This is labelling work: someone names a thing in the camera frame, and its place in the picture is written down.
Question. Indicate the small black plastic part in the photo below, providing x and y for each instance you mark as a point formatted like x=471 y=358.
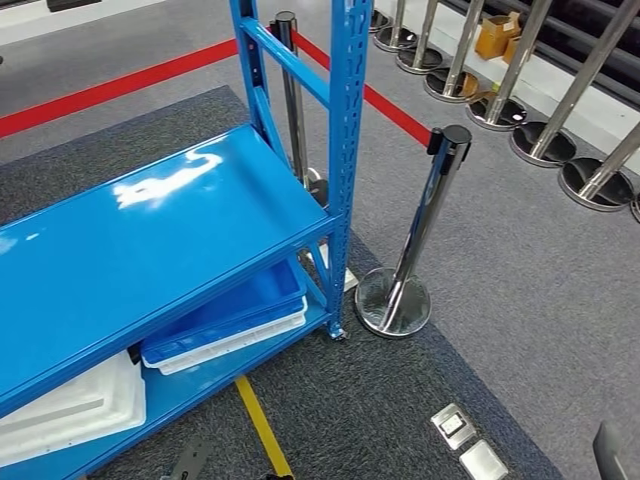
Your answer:
x=133 y=354

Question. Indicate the steel floor socket box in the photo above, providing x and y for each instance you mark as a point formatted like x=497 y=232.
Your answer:
x=482 y=460

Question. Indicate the blue metal shelf rack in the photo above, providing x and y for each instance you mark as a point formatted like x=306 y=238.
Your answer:
x=150 y=252

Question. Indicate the small white tag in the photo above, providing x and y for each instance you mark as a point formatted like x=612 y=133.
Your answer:
x=352 y=279

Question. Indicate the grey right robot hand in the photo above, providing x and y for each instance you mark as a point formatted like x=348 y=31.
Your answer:
x=610 y=457

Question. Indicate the red barrier belt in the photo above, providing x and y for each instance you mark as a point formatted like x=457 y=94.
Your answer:
x=100 y=89
x=400 y=119

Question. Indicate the white flat plastic tray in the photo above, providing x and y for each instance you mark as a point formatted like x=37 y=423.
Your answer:
x=75 y=404

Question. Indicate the blue plastic crate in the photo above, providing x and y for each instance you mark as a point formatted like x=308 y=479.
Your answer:
x=250 y=298

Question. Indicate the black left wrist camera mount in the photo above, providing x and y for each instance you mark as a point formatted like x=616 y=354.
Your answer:
x=190 y=457

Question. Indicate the small open cardboard box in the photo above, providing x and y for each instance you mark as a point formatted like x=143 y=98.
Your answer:
x=492 y=36
x=511 y=52

